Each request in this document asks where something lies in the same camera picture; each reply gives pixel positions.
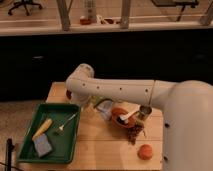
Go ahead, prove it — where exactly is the green plastic tray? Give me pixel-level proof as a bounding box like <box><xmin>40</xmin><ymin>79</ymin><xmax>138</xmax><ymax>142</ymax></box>
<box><xmin>17</xmin><ymin>103</ymin><xmax>81</xmax><ymax>164</ymax></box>

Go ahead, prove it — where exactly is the silver fork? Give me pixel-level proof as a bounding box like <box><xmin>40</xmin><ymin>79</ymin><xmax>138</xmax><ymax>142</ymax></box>
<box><xmin>55</xmin><ymin>114</ymin><xmax>77</xmax><ymax>134</ymax></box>

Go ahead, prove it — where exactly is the metal cup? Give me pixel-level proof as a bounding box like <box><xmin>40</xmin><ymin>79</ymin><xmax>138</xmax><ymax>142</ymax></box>
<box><xmin>139</xmin><ymin>106</ymin><xmax>152</xmax><ymax>121</ymax></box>

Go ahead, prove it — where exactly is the white spoon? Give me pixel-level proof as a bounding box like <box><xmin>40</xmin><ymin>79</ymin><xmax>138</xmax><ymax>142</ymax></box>
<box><xmin>119</xmin><ymin>106</ymin><xmax>140</xmax><ymax>121</ymax></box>

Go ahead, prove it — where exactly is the orange bowl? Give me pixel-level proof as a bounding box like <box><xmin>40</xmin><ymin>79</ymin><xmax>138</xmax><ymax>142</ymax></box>
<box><xmin>111</xmin><ymin>107</ymin><xmax>135</xmax><ymax>128</ymax></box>

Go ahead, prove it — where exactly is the black post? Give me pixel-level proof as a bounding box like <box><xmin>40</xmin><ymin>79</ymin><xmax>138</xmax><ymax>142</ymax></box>
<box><xmin>5</xmin><ymin>138</ymin><xmax>15</xmax><ymax>171</ymax></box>

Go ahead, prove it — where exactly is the red tomato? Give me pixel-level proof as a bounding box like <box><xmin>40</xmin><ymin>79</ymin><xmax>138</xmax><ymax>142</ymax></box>
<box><xmin>138</xmin><ymin>144</ymin><xmax>153</xmax><ymax>160</ymax></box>

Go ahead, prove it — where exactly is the dark red bowl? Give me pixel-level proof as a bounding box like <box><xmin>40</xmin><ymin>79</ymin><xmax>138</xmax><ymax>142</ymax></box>
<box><xmin>66</xmin><ymin>90</ymin><xmax>72</xmax><ymax>100</ymax></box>

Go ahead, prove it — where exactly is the red object on shelf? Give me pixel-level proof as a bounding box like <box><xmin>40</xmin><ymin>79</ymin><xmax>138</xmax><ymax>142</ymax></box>
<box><xmin>79</xmin><ymin>16</ymin><xmax>92</xmax><ymax>25</ymax></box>

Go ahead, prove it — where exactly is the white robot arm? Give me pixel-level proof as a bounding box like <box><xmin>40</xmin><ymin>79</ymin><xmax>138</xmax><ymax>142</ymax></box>
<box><xmin>66</xmin><ymin>63</ymin><xmax>213</xmax><ymax>171</ymax></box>

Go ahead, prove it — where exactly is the brown dried bunch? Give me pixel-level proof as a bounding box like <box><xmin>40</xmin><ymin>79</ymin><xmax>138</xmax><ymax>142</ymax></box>
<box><xmin>126</xmin><ymin>124</ymin><xmax>144</xmax><ymax>145</ymax></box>

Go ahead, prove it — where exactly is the wooden shelf frame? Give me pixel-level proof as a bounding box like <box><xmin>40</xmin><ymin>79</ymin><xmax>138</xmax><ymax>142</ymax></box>
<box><xmin>0</xmin><ymin>0</ymin><xmax>213</xmax><ymax>35</ymax></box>

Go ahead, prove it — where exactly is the blue sponge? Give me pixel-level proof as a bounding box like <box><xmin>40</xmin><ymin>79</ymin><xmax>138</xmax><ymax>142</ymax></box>
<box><xmin>33</xmin><ymin>134</ymin><xmax>52</xmax><ymax>157</ymax></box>

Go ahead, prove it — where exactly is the black office chair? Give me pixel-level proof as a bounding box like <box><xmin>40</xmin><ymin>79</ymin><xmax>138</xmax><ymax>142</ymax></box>
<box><xmin>8</xmin><ymin>0</ymin><xmax>43</xmax><ymax>16</ymax></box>

